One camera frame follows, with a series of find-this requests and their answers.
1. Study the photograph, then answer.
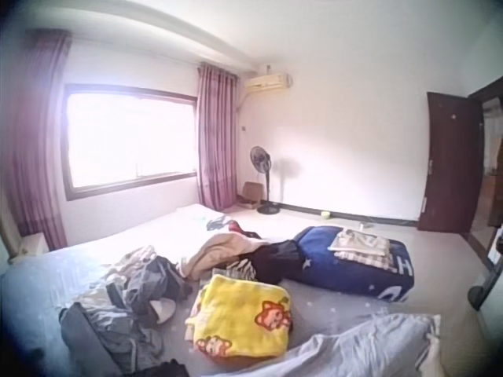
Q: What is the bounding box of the yellow cartoon print blanket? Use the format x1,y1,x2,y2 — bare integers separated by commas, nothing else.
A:
184,273,295,358

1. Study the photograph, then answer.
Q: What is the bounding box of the pink curtain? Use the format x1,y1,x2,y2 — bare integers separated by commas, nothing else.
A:
196,62,240,211
11,30,74,252

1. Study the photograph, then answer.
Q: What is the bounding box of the heap of grey clothes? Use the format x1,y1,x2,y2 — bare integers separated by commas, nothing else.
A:
58,244,193,377

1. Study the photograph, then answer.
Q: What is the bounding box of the black and white striped garment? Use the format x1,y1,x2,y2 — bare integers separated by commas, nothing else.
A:
211,259,259,282

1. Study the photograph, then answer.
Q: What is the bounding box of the blue folded quilt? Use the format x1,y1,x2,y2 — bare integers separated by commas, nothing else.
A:
283,225,416,303

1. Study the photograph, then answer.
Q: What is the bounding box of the beige blanket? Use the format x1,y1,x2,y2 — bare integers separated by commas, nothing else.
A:
175,232,272,281

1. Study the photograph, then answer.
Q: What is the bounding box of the stack of folded light clothes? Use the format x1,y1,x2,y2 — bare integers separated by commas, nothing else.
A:
328,228,394,269

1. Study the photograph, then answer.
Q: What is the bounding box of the white wall air conditioner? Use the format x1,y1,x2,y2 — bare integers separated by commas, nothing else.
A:
244,72,294,93

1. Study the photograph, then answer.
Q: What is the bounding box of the brown cardboard box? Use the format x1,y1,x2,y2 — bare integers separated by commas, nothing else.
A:
240,181,263,207

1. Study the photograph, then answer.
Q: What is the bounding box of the brown framed window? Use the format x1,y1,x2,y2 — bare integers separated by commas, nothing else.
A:
62,82,198,202

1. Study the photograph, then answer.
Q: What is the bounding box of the bed with pale blue sheet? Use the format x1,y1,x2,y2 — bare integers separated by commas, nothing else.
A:
0,202,445,377

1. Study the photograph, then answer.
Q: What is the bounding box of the black standing fan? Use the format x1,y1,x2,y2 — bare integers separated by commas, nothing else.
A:
249,145,281,215

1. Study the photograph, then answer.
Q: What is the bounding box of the red and black garment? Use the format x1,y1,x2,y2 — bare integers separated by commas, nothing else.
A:
205,218,263,240

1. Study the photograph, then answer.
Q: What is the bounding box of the dark brown wooden door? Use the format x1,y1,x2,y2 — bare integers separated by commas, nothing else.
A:
417,90,484,232

